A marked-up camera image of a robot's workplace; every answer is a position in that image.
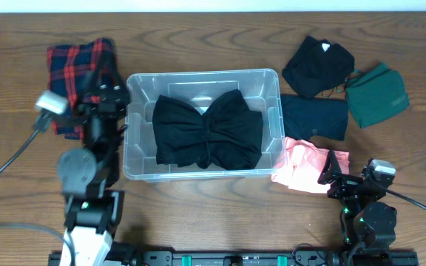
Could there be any clear plastic storage container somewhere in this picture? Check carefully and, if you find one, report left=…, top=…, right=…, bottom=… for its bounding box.
left=123, top=69, right=287, bottom=183

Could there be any dark green folded garment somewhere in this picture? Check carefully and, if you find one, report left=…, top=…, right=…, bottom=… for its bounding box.
left=345, top=62, right=410, bottom=129

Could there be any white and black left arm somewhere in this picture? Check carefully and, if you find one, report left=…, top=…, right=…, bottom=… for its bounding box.
left=50, top=85, right=136, bottom=265

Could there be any black left camera cable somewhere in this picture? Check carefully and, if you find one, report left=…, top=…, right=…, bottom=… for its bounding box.
left=0, top=112, right=53, bottom=199

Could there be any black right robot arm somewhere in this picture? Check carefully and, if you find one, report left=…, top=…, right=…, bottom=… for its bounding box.
left=318, top=151, right=397, bottom=252

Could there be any red navy plaid cloth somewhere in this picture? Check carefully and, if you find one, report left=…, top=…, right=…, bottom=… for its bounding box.
left=46, top=37, right=120, bottom=140

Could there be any black folded garment with tag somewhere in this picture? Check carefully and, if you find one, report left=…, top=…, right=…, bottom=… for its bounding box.
left=282, top=35, right=355, bottom=98

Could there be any dark navy folded garment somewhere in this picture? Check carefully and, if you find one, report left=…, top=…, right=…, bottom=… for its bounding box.
left=281, top=95, right=348, bottom=141

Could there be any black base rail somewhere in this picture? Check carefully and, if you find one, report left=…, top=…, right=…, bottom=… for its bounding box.
left=48, top=249, right=419, bottom=266

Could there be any coral pink crumpled cloth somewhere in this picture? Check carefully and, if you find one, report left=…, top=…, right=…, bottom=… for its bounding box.
left=271, top=137, right=331, bottom=194

